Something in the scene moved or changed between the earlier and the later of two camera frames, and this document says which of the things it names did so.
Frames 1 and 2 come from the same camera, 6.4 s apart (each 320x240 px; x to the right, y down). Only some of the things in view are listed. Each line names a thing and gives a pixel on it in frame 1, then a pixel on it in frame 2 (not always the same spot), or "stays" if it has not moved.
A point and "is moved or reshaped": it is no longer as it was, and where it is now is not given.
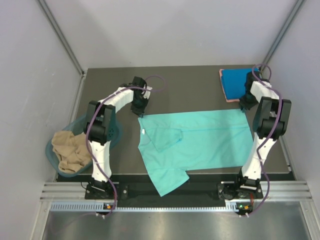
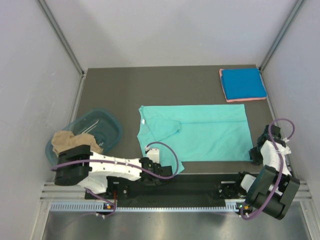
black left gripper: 140,111 -> 155,183
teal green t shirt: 173,143 is moved or reshaped
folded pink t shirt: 228,100 stays
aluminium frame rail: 278,190 stays
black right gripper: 244,106 -> 256,160
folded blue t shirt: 233,81 stays
